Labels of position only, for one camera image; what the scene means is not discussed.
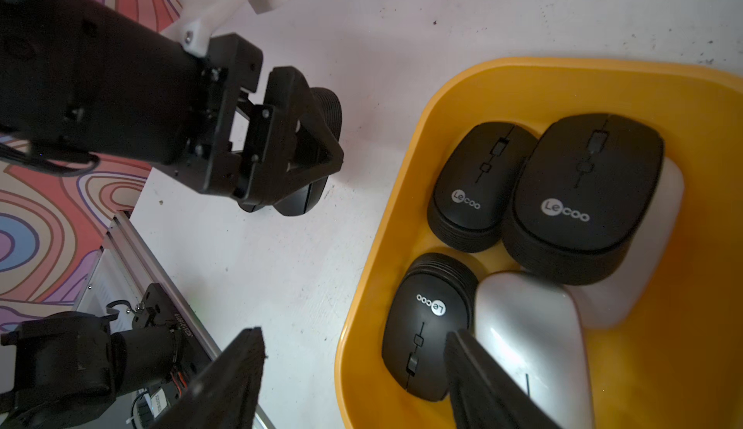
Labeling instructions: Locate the black mouse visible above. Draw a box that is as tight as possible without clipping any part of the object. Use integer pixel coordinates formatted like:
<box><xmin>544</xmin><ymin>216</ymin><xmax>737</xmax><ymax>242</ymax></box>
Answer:
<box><xmin>381</xmin><ymin>252</ymin><xmax>478</xmax><ymax>402</ymax></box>
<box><xmin>427</xmin><ymin>121</ymin><xmax>537</xmax><ymax>253</ymax></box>
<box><xmin>274</xmin><ymin>87</ymin><xmax>342</xmax><ymax>216</ymax></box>
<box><xmin>502</xmin><ymin>113</ymin><xmax>665</xmax><ymax>286</ymax></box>

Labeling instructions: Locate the yellow storage tray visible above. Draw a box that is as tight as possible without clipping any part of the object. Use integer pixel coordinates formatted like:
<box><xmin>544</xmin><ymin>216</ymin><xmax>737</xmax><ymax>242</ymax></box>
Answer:
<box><xmin>335</xmin><ymin>58</ymin><xmax>742</xmax><ymax>428</ymax></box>

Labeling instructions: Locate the white mouse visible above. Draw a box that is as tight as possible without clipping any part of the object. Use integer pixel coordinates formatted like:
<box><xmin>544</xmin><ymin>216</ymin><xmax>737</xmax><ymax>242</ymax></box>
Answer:
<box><xmin>567</xmin><ymin>158</ymin><xmax>685</xmax><ymax>330</ymax></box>

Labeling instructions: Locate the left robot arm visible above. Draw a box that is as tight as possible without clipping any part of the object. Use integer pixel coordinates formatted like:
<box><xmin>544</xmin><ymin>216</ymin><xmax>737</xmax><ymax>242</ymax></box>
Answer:
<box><xmin>1</xmin><ymin>0</ymin><xmax>344</xmax><ymax>216</ymax></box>

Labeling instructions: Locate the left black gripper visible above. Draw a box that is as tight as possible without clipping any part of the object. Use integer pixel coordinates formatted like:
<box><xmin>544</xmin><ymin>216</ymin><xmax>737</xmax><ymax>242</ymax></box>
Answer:
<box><xmin>157</xmin><ymin>34</ymin><xmax>344</xmax><ymax>212</ymax></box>

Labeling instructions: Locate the silver mouse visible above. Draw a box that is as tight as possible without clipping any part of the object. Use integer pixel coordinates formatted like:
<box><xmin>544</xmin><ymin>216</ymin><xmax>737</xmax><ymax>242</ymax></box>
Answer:
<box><xmin>474</xmin><ymin>272</ymin><xmax>594</xmax><ymax>428</ymax></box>

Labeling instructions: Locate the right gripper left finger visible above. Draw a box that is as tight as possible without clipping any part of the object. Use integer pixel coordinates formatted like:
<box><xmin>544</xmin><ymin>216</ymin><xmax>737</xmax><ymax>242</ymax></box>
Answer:
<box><xmin>154</xmin><ymin>328</ymin><xmax>266</xmax><ymax>429</ymax></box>

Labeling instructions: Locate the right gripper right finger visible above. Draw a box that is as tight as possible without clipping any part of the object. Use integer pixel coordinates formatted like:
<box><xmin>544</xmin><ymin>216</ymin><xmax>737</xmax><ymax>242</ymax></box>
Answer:
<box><xmin>444</xmin><ymin>330</ymin><xmax>557</xmax><ymax>429</ymax></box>

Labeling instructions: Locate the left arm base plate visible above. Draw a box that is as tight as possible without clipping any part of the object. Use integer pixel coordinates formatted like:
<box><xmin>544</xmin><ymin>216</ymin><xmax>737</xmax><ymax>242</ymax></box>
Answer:
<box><xmin>111</xmin><ymin>283</ymin><xmax>220</xmax><ymax>409</ymax></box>

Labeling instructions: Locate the aluminium front rail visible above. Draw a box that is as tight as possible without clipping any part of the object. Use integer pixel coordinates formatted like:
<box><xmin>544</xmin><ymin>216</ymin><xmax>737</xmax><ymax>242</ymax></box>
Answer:
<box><xmin>74</xmin><ymin>210</ymin><xmax>280</xmax><ymax>429</ymax></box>

